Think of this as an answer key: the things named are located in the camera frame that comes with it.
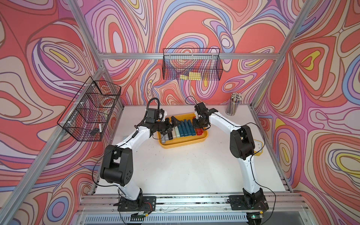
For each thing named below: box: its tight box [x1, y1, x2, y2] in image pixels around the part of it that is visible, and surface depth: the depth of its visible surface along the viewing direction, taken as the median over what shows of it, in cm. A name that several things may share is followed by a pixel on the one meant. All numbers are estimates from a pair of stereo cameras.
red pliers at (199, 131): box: [195, 128, 203, 136], surface depth 101 cm
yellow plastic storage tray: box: [157, 112, 209, 149], surface depth 100 cm
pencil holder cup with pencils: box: [225, 92, 243, 116], surface depth 106 cm
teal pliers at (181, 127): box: [177, 120, 185, 137], surface depth 103 cm
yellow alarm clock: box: [253, 139, 264, 157], surface depth 95 cm
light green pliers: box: [174, 125, 181, 138], surface depth 101 cm
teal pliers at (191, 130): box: [187, 119, 196, 136], surface depth 101 cm
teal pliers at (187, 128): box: [182, 119, 193, 137], surface depth 103 cm
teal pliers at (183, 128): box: [179, 119, 189, 137], surface depth 103 cm
